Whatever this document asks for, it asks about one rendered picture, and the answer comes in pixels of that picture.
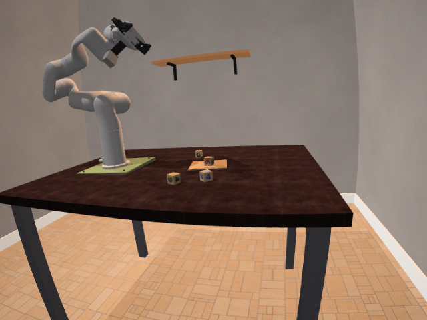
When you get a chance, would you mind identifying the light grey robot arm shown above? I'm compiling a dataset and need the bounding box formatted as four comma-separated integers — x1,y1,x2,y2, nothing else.
42,24,131,169

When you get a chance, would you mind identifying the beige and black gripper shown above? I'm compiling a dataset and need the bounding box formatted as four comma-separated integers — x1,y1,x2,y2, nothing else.
112,17,151,55

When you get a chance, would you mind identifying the orange flat mat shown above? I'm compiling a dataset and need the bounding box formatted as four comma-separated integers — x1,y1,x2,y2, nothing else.
188,160,227,171

